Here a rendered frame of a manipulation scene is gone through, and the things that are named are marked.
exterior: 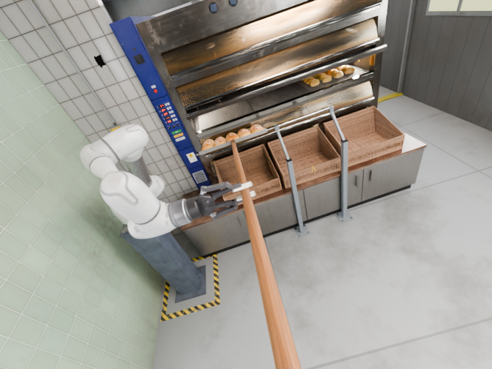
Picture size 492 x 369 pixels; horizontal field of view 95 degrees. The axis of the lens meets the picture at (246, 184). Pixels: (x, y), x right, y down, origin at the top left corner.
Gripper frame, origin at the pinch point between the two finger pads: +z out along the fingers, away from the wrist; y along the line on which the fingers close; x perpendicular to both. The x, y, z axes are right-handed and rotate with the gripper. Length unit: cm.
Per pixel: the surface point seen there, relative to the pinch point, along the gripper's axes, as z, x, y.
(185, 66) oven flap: -16, -134, -63
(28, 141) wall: -121, -83, -44
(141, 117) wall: -69, -142, -38
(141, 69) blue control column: -49, -130, -70
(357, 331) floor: 43, -35, 149
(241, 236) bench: -23, -128, 102
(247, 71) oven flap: 32, -142, -45
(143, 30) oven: -35, -126, -92
